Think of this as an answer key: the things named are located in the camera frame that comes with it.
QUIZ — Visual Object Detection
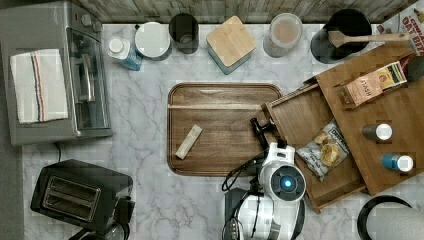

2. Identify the white striped dish towel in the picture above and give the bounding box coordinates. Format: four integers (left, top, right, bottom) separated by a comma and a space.
10, 49, 68, 124

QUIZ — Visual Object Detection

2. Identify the black napkin stack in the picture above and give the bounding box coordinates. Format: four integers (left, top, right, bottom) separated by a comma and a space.
406, 56, 424, 82

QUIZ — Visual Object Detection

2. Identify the teal box with wooden lid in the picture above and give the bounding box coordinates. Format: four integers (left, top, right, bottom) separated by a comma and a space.
206, 16, 256, 75

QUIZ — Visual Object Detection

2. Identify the wooden tea bag holder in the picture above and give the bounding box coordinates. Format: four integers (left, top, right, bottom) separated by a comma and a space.
339, 61, 407, 109

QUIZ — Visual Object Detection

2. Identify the black utensil holder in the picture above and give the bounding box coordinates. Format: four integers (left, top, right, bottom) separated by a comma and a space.
310, 9, 372, 64

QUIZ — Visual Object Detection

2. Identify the blue white water carton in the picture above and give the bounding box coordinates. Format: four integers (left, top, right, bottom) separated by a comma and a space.
107, 37, 142, 71

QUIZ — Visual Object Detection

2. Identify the wooden spatula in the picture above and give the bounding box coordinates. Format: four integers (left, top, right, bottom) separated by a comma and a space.
328, 31, 410, 48

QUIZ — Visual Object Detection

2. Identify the white lidded round canister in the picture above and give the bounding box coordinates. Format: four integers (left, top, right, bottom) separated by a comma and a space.
134, 22, 171, 61

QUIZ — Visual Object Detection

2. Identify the black pepper shaker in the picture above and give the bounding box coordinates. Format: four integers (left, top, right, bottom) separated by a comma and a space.
362, 123, 393, 141

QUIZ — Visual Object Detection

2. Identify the blue salt shaker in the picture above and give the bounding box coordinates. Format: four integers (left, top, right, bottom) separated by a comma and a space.
381, 154, 414, 172

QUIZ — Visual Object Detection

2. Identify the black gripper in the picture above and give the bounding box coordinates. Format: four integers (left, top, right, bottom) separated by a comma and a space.
250, 118, 276, 150

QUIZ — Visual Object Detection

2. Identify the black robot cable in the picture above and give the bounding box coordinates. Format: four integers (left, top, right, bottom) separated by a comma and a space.
221, 150, 268, 192

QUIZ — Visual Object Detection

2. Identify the dark wooden tray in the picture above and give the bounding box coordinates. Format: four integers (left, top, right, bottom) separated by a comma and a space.
167, 83, 282, 176

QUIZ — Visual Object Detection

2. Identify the clear plastic snack jar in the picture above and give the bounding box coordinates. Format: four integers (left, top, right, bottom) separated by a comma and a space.
263, 13, 303, 58

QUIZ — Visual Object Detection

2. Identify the dark grey cup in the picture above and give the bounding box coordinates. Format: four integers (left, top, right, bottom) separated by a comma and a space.
169, 13, 199, 54

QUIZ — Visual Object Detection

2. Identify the black toaster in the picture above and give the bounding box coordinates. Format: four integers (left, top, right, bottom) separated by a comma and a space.
30, 159, 135, 232

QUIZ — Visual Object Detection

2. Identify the bag of chips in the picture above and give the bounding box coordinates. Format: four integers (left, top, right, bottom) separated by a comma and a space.
296, 119, 350, 181

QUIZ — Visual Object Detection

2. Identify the small wooden block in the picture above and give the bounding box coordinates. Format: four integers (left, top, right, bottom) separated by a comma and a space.
176, 124, 202, 159

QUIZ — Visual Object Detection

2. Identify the cereal box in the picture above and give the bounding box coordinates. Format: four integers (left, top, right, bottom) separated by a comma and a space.
377, 0, 424, 56

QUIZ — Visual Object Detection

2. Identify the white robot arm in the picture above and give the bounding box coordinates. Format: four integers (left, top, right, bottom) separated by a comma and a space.
221, 118, 306, 240

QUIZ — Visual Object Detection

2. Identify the silver toaster oven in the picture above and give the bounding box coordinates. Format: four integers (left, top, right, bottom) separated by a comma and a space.
1, 0, 112, 146

